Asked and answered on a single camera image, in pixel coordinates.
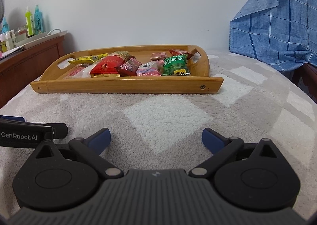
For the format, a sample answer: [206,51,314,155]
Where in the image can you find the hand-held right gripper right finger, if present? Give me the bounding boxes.
[188,127,286,179]

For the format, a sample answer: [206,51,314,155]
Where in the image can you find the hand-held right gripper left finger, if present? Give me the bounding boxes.
[29,127,124,180]

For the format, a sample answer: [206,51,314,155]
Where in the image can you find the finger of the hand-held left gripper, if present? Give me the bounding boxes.
[0,115,26,123]
[51,123,68,139]

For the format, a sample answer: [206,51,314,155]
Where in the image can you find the wooden tray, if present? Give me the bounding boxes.
[30,44,224,94]

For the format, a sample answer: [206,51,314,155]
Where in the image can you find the clear packet with white cake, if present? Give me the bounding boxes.
[74,65,96,79]

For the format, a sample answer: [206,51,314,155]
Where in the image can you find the large red snack bag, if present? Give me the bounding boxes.
[90,51,136,78]

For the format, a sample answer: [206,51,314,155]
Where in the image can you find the yellow snack packet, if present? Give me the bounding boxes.
[68,53,109,65]

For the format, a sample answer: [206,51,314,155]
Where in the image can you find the small dark red packet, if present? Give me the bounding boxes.
[115,58,143,77]

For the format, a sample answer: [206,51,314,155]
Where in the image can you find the green snack bag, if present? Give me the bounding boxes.
[161,54,191,76]

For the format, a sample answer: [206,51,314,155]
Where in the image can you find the pink packet with white label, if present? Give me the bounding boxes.
[136,60,162,77]

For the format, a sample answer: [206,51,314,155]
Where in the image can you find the long red bar packet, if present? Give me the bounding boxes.
[168,49,194,61]

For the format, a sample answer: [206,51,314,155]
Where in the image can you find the brown wooden cabinet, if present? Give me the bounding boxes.
[0,35,65,109]

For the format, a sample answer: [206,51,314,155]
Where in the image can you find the grey white plush blanket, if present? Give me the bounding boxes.
[0,48,317,216]

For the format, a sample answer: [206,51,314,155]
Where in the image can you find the stack of papers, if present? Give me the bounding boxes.
[0,46,24,62]

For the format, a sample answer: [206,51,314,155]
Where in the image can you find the white plastic tray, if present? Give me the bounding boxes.
[15,29,68,50]

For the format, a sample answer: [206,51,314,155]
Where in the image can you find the glass jar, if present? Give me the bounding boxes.
[15,26,27,42]

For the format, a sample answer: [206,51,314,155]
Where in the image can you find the small teal bottle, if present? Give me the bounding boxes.
[1,16,9,34]

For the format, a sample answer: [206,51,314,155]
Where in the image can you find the yellow-green bottle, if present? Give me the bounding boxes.
[25,7,35,37]

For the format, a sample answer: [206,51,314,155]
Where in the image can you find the dark wooden furniture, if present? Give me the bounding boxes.
[292,63,317,105]

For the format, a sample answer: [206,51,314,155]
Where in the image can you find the blue checked cloth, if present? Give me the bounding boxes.
[229,0,317,72]

